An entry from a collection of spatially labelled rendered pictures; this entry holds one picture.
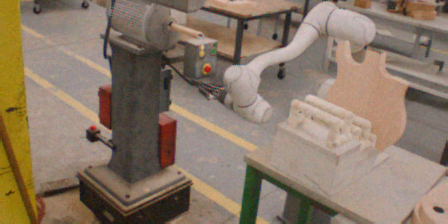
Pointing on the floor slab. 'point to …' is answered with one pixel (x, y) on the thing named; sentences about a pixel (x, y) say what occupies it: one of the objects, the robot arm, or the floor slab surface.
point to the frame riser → (106, 212)
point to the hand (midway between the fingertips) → (197, 83)
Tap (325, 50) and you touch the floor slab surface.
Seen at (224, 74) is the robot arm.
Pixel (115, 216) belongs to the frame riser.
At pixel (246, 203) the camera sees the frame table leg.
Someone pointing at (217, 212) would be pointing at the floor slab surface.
